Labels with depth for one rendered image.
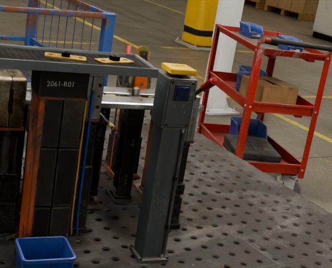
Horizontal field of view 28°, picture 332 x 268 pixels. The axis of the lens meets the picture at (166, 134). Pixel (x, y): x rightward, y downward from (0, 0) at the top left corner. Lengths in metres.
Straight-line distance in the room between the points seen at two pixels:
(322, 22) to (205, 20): 3.80
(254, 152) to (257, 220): 2.06
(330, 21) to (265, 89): 8.24
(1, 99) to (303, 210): 0.99
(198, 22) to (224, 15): 3.16
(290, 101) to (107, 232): 2.40
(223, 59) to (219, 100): 0.37
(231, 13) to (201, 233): 3.99
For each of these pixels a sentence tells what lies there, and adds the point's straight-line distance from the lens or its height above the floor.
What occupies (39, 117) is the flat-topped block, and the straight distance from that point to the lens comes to 1.36.
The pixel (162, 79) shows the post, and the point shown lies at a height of 1.13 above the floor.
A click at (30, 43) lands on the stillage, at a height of 0.53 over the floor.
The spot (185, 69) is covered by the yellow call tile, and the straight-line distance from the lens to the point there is 1.44.
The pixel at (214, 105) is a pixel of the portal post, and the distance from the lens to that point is 5.76.
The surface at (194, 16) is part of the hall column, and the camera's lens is 8.82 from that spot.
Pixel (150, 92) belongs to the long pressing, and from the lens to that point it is 1.86.
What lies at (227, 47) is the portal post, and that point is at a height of 0.57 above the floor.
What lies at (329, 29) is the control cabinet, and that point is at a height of 0.21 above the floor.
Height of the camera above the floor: 1.44
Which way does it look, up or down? 17 degrees down
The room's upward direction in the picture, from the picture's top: 9 degrees clockwise
